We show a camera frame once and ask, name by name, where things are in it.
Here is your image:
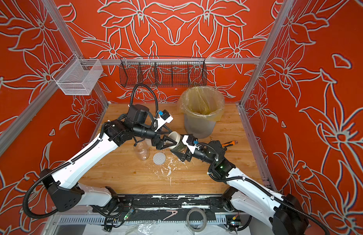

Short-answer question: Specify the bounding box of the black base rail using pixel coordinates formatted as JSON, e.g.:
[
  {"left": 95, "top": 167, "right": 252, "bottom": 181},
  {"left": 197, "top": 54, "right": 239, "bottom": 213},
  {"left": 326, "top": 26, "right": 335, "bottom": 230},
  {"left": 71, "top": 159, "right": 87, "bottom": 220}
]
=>
[{"left": 91, "top": 193, "right": 250, "bottom": 213}]

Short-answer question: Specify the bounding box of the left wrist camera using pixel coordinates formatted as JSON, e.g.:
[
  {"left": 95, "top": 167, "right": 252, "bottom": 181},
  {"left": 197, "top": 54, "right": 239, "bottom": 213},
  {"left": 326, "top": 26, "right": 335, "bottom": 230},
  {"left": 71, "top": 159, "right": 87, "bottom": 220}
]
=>
[{"left": 155, "top": 110, "right": 173, "bottom": 131}]

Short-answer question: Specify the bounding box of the clear plastic wall basket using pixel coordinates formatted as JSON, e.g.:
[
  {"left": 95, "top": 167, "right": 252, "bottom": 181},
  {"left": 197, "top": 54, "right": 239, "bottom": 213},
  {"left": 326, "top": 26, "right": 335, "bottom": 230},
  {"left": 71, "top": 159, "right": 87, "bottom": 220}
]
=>
[{"left": 52, "top": 54, "right": 103, "bottom": 96}]

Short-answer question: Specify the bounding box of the black wire wall basket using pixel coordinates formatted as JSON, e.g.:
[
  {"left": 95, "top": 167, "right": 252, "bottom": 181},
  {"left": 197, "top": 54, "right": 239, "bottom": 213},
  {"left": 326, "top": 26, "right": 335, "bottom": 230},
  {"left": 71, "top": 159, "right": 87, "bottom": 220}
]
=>
[{"left": 119, "top": 56, "right": 208, "bottom": 88}]

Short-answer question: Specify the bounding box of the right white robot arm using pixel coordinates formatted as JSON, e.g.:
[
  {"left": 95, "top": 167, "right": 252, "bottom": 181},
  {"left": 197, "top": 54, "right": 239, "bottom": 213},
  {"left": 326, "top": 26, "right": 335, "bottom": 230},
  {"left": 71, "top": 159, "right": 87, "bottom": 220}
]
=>
[{"left": 173, "top": 141, "right": 309, "bottom": 235}]

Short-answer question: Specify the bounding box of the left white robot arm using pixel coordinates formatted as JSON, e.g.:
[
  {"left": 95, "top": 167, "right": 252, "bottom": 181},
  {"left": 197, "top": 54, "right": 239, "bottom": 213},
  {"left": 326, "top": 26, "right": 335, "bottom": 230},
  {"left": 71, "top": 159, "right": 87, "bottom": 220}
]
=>
[{"left": 42, "top": 104, "right": 177, "bottom": 212}]

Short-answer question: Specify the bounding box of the glass jar patterned lid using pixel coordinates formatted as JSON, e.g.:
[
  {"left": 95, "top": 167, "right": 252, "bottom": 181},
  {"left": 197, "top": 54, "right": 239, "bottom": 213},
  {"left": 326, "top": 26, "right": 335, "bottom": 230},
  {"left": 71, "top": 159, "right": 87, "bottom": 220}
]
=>
[{"left": 133, "top": 141, "right": 150, "bottom": 161}]

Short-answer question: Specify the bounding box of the beige lid of front jar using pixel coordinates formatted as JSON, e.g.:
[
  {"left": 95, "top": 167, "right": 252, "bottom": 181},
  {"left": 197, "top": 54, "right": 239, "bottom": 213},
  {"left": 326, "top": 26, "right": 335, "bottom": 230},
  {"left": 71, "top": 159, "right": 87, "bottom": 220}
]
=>
[{"left": 168, "top": 131, "right": 182, "bottom": 143}]

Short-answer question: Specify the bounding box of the translucent ribbed trash bin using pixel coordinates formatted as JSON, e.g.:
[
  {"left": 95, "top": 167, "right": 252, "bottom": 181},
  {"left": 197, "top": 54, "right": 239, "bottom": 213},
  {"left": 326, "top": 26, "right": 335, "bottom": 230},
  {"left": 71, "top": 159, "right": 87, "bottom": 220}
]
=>
[{"left": 184, "top": 114, "right": 216, "bottom": 139}]

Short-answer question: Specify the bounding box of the glass jar beige lid front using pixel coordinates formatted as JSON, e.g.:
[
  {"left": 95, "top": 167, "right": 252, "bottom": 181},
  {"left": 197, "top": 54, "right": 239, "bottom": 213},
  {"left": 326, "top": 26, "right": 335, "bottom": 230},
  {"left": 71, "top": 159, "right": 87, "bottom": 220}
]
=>
[{"left": 170, "top": 141, "right": 186, "bottom": 153}]

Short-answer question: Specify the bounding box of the clear tape roll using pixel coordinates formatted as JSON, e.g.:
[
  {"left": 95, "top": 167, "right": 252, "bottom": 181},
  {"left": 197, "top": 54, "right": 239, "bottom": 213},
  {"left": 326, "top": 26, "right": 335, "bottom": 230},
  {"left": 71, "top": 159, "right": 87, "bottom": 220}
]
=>
[{"left": 186, "top": 207, "right": 208, "bottom": 233}]

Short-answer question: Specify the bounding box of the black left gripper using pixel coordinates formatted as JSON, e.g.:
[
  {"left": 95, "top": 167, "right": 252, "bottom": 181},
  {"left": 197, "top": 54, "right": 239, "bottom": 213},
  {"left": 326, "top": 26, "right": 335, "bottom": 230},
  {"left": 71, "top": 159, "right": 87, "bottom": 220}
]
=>
[{"left": 134, "top": 124, "right": 179, "bottom": 150}]

